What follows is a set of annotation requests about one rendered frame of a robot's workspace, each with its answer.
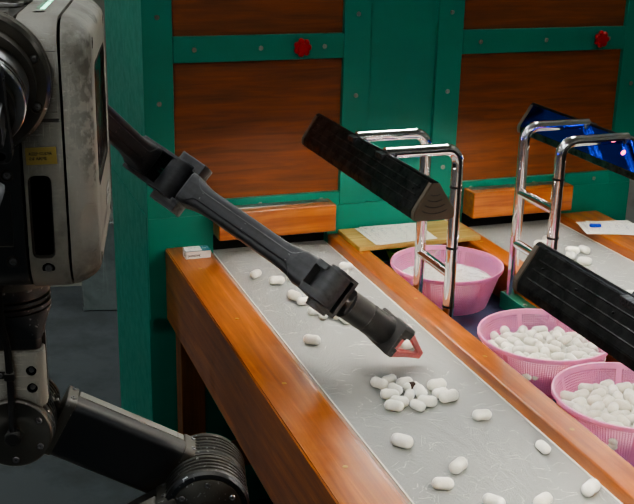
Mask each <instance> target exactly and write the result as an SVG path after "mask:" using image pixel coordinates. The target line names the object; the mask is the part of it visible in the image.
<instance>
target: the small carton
mask: <svg viewBox="0 0 634 504"><path fill-rule="evenodd" d="M183 256H184V257H185V259H186V260H187V259H197V258H208V257H211V249H210V248H209V247H208V246H207V245H203V246H191V247H183Z"/></svg>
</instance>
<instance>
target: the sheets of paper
mask: <svg viewBox="0 0 634 504"><path fill-rule="evenodd" d="M355 229H356V230H357V231H359V232H360V233H361V234H363V235H364V236H365V237H366V238H368V239H369V240H370V241H372V242H373V243H374V244H376V245H378V244H379V245H384V244H393V243H401V242H409V241H415V236H416V223H405V224H391V225H378V226H364V227H359V228H355ZM428 239H437V237H435V236H434V235H432V234H431V233H430V232H428V231H427V235H426V240H428Z"/></svg>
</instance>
